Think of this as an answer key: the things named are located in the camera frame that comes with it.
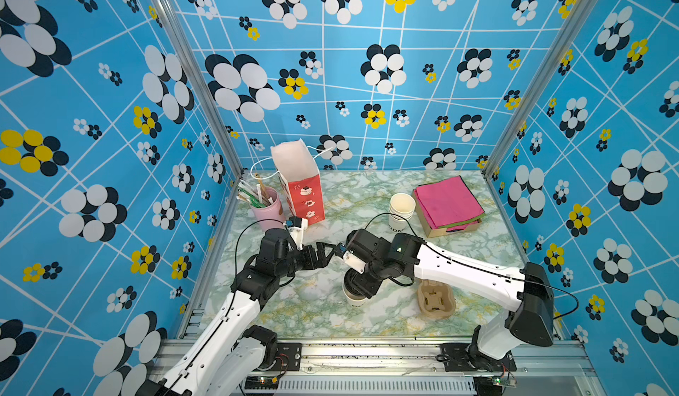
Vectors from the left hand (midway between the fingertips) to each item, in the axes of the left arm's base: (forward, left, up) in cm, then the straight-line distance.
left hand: (327, 248), depth 76 cm
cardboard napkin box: (+15, -39, -15) cm, 45 cm away
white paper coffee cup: (-12, -8, -7) cm, 17 cm away
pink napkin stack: (+26, -46, -12) cm, 54 cm away
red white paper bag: (+20, +9, +8) cm, 24 cm away
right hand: (-7, -10, -5) cm, 13 cm away
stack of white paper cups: (+18, -25, -3) cm, 31 cm away
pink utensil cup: (+18, +21, -7) cm, 29 cm away
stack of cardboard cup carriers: (-10, -34, -14) cm, 38 cm away
